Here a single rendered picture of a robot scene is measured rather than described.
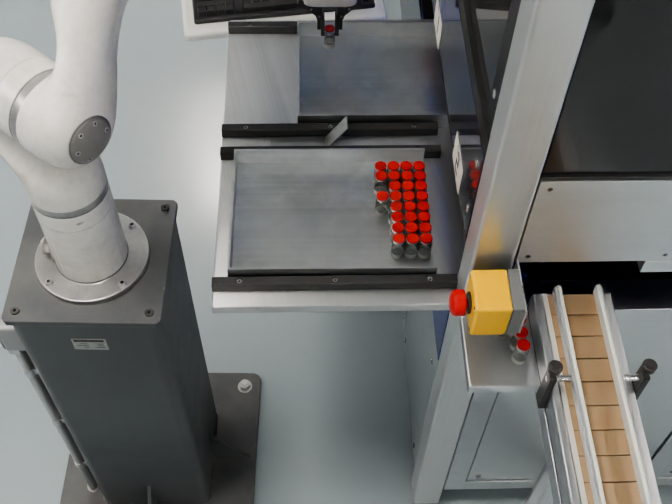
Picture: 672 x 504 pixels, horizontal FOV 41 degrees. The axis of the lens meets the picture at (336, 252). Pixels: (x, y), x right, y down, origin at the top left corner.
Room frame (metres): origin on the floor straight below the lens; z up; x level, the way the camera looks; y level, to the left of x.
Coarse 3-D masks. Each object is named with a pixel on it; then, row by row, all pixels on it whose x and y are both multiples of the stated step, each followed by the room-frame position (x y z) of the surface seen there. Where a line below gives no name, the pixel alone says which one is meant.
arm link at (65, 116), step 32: (64, 0) 0.91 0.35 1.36; (96, 0) 0.92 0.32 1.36; (64, 32) 0.88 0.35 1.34; (96, 32) 0.90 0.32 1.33; (64, 64) 0.85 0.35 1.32; (96, 64) 0.87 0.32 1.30; (32, 96) 0.82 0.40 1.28; (64, 96) 0.81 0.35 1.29; (96, 96) 0.84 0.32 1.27; (32, 128) 0.79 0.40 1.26; (64, 128) 0.79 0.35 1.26; (96, 128) 0.81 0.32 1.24; (64, 160) 0.77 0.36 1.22
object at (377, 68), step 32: (320, 32) 1.42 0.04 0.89; (352, 32) 1.42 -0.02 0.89; (384, 32) 1.42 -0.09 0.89; (416, 32) 1.43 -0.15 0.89; (320, 64) 1.33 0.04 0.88; (352, 64) 1.33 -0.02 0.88; (384, 64) 1.34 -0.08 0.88; (416, 64) 1.34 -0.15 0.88; (320, 96) 1.24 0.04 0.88; (352, 96) 1.25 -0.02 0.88; (384, 96) 1.25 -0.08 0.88; (416, 96) 1.25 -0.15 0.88
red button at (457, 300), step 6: (450, 294) 0.72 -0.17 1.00; (456, 294) 0.71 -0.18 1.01; (462, 294) 0.71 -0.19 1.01; (450, 300) 0.71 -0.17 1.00; (456, 300) 0.70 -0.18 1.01; (462, 300) 0.70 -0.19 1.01; (450, 306) 0.70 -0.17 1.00; (456, 306) 0.70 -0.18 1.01; (462, 306) 0.70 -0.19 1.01; (456, 312) 0.69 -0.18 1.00; (462, 312) 0.69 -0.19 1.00
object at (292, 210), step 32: (256, 160) 1.07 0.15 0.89; (288, 160) 1.07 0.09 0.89; (320, 160) 1.08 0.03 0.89; (352, 160) 1.08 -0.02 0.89; (384, 160) 1.08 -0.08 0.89; (416, 160) 1.08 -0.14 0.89; (256, 192) 1.00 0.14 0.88; (288, 192) 1.00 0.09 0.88; (320, 192) 1.01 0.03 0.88; (352, 192) 1.01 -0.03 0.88; (256, 224) 0.93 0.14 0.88; (288, 224) 0.93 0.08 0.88; (320, 224) 0.93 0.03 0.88; (352, 224) 0.94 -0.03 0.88; (384, 224) 0.94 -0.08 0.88; (256, 256) 0.86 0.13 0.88; (288, 256) 0.86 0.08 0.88; (320, 256) 0.87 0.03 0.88; (352, 256) 0.87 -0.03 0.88; (384, 256) 0.87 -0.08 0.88; (416, 256) 0.87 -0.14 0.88
